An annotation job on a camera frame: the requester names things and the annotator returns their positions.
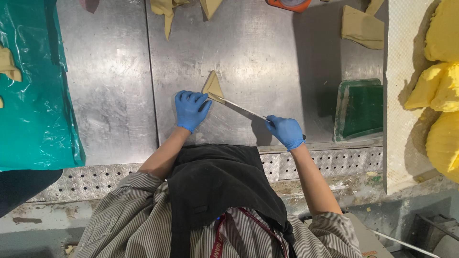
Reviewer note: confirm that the triangular tan dough piece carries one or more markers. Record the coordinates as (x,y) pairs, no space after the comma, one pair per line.
(213,87)

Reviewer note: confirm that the person's right hand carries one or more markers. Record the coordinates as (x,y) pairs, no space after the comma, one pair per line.
(287,132)

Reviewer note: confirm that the person's left hand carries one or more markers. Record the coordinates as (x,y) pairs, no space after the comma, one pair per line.
(189,111)

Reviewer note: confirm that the long hanging tan dough piece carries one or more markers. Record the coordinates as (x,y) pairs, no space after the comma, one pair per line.
(165,10)

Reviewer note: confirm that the pointed tan dough piece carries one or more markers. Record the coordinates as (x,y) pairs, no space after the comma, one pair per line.
(211,7)

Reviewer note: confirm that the grey striped shirt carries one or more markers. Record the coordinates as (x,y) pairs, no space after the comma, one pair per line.
(136,222)

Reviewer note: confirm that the yellow butter lump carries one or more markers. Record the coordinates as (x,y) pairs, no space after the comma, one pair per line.
(444,30)
(444,143)
(435,89)

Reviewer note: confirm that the teal plastic sheet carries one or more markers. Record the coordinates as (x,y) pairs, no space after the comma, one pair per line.
(34,118)

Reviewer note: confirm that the white rod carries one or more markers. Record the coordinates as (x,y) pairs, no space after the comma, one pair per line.
(401,243)

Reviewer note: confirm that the orange round container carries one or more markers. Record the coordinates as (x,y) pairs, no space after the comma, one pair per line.
(288,4)

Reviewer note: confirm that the grey metal machine part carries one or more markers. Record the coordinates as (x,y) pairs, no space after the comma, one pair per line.
(435,234)

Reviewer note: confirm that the green plastic tray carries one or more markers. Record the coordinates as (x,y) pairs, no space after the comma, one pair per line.
(360,111)

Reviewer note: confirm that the person's right fingers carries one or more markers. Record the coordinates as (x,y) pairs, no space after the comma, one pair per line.
(274,122)

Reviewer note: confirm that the tan dough strip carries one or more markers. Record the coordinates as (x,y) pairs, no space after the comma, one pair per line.
(374,6)

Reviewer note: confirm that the large folded tan dough sheet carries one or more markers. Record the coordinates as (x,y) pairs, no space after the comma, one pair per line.
(362,30)

